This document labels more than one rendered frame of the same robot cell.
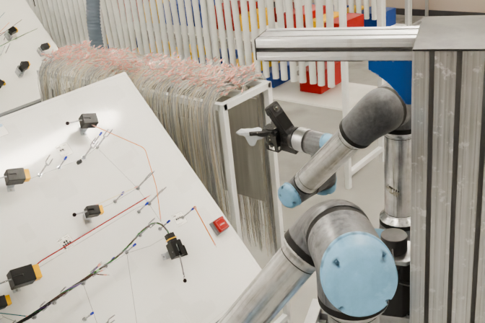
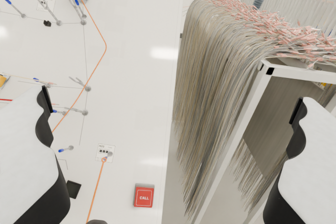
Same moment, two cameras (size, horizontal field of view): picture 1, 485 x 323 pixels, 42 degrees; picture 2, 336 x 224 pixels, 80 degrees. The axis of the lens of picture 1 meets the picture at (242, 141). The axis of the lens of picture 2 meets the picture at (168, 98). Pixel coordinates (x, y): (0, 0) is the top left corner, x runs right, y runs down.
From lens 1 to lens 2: 2.00 m
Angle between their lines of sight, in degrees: 36
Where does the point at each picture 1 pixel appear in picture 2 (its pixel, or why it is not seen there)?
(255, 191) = (262, 163)
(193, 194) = (147, 137)
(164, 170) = (136, 91)
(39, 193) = not seen: outside the picture
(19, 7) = not seen: outside the picture
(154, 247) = not seen: hidden behind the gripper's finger
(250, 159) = (276, 139)
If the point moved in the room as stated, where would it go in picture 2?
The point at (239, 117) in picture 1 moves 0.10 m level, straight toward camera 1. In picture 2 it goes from (293, 98) to (286, 104)
